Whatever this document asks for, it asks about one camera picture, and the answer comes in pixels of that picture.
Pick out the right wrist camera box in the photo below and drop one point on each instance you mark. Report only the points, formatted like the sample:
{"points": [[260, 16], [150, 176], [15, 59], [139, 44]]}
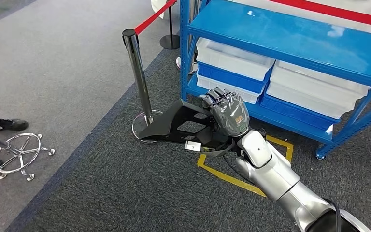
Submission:
{"points": [[192, 146]]}

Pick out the black plastic plate frame part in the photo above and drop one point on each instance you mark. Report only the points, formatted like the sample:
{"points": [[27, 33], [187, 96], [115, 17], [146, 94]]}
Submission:
{"points": [[160, 128]]}

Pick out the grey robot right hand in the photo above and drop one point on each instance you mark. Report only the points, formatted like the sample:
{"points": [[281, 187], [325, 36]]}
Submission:
{"points": [[232, 117]]}

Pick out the blue steel shelf rack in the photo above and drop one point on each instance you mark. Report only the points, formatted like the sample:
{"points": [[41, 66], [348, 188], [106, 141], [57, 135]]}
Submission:
{"points": [[284, 35]]}

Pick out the black seat chrome stool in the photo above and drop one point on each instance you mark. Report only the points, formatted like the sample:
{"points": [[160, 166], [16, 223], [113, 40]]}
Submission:
{"points": [[11, 150]]}

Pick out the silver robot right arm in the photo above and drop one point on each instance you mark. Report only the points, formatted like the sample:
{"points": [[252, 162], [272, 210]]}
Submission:
{"points": [[268, 173]]}

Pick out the person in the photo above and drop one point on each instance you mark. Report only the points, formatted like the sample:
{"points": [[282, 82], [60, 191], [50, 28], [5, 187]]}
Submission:
{"points": [[9, 124]]}

